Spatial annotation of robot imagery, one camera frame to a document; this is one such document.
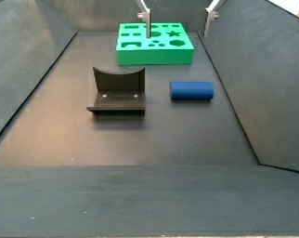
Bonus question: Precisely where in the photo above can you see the blue oval cylinder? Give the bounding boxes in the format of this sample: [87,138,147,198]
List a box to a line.
[170,81,215,99]

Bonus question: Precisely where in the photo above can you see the green foam shape board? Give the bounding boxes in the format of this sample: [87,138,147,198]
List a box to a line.
[116,22,195,65]

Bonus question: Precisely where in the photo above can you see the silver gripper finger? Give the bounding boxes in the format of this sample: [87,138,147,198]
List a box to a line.
[203,0,220,36]
[135,0,151,38]

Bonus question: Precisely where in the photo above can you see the black curved fixture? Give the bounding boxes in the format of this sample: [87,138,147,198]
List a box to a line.
[87,68,147,113]

